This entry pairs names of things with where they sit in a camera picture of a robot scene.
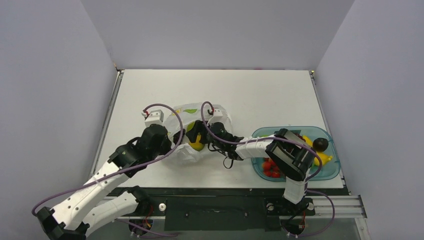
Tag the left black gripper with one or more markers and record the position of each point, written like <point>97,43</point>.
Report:
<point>168,144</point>

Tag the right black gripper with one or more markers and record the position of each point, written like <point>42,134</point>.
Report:
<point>204,131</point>

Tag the white plastic bag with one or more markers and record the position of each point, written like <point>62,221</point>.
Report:
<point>185,114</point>

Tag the fake yellow lemon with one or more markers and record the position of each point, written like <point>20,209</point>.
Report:
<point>197,145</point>

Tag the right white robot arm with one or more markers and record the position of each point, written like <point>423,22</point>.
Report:
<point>288,151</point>

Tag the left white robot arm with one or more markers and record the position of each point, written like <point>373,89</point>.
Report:
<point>81,214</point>

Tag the fake dark plum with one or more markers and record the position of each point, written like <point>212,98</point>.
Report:
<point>320,144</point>

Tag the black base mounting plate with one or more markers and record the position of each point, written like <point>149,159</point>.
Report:
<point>221,209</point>

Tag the teal plastic tray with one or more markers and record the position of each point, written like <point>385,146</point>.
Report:
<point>331,163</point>

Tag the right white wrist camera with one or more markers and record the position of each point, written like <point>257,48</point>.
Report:
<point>217,117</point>

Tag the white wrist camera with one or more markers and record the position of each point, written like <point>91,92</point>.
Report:
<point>217,117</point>
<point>155,117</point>

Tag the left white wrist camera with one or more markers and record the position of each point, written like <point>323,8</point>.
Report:
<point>155,117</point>

